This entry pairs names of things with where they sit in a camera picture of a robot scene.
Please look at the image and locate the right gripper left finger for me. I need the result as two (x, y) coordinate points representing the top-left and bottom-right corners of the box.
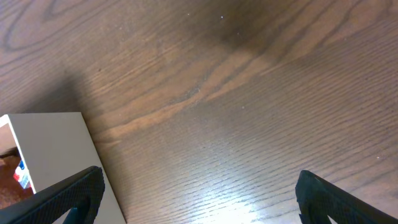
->
(1, 166), (105, 224)

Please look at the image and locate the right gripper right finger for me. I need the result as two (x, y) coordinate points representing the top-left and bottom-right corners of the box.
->
(295, 170), (397, 224)

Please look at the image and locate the brown plush capybara toy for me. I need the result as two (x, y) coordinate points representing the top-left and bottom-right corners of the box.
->
(0, 149), (34, 209)

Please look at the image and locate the red toy fire truck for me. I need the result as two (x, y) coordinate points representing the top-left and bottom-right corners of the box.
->
(13, 160), (31, 189)

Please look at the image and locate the white cardboard box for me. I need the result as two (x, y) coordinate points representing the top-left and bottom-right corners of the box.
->
(1, 112), (125, 223)

